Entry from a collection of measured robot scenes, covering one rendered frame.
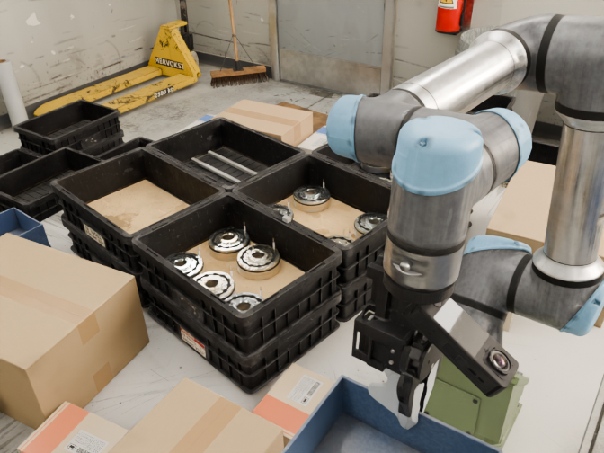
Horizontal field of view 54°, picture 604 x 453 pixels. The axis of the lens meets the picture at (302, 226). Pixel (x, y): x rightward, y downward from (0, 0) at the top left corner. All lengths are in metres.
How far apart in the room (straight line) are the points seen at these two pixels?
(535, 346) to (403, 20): 3.20
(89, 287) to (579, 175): 0.97
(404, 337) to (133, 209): 1.21
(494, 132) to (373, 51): 3.90
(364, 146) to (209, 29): 4.80
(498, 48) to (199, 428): 0.77
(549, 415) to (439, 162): 0.92
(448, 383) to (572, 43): 0.62
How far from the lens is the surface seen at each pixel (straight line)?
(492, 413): 1.17
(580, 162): 1.00
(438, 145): 0.50
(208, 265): 1.44
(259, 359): 1.23
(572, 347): 1.51
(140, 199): 1.76
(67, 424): 1.25
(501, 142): 0.60
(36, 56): 4.81
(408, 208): 0.53
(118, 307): 1.33
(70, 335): 1.25
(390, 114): 0.66
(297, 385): 1.22
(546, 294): 1.10
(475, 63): 0.84
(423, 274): 0.56
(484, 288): 1.14
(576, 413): 1.37
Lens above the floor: 1.69
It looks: 34 degrees down
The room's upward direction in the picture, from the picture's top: 2 degrees counter-clockwise
